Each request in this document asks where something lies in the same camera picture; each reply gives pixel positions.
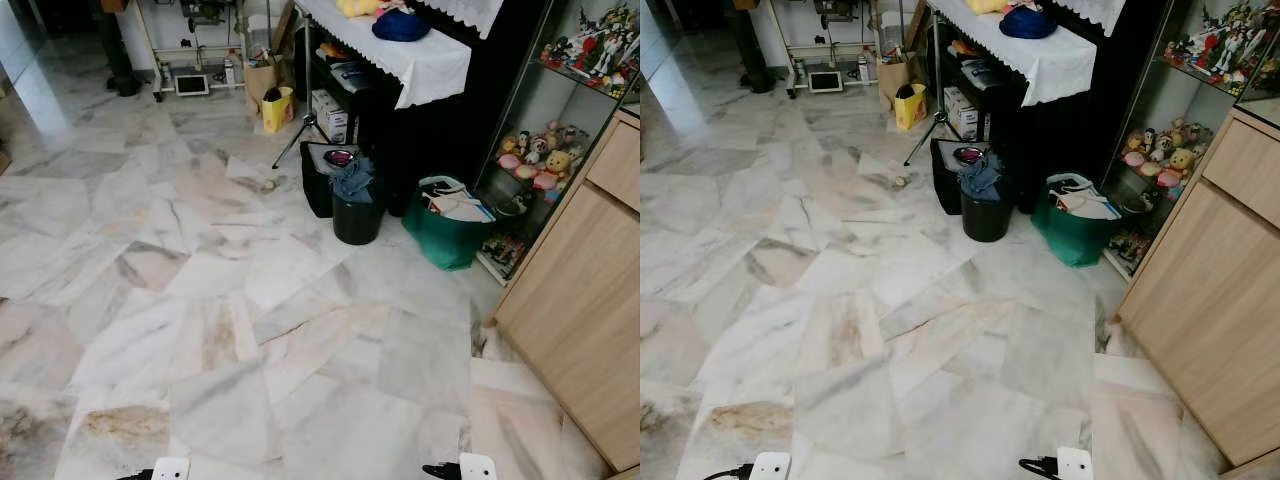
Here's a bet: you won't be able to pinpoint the white papers in bag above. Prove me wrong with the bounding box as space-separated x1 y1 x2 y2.
1052 182 1123 221
425 185 496 223

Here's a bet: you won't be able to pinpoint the black plastic bucket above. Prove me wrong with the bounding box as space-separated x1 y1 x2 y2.
960 185 1013 243
331 185 385 246

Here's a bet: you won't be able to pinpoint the white lace cloth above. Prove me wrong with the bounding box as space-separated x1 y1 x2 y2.
415 0 504 39
1050 0 1128 36

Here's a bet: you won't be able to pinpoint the glass display cabinet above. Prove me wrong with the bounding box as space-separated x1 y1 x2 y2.
1100 0 1280 281
475 0 641 286

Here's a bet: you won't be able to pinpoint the white cardboard box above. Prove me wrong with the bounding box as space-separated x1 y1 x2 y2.
311 89 350 144
943 86 981 141

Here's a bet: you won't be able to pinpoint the yellow paper bag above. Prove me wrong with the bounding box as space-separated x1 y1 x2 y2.
261 86 295 134
894 83 928 131

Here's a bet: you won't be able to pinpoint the black pole stand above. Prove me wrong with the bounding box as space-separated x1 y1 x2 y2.
95 0 142 98
730 0 776 95

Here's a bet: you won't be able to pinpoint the black tripod stand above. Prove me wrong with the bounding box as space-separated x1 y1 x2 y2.
904 20 961 167
272 20 331 169

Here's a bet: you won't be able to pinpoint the light wood cabinet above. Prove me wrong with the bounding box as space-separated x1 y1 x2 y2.
488 108 641 473
1113 105 1280 469

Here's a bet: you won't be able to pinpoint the dark blue cap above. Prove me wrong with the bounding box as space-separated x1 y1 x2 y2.
372 9 432 43
999 5 1058 40

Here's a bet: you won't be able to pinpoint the green shopping bag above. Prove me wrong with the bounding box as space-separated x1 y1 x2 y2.
402 176 497 272
1031 173 1123 268

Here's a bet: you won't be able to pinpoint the colourful robot model figures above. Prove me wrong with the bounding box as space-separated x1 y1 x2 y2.
1163 0 1280 93
540 5 641 98

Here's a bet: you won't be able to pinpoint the white lace-edged tablecloth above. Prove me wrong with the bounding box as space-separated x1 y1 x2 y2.
927 0 1098 107
295 0 473 110

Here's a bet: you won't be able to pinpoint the blue denim cloth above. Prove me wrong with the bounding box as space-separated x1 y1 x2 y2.
958 153 1006 201
330 157 377 204

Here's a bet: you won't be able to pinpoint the brown paper bag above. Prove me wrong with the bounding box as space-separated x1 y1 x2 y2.
245 58 283 113
878 55 916 106

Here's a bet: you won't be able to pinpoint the black fabric bag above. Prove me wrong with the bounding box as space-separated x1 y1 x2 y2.
300 141 361 219
930 138 986 216

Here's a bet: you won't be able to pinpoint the white metal rack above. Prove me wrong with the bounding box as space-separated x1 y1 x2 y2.
768 0 901 99
135 0 271 103

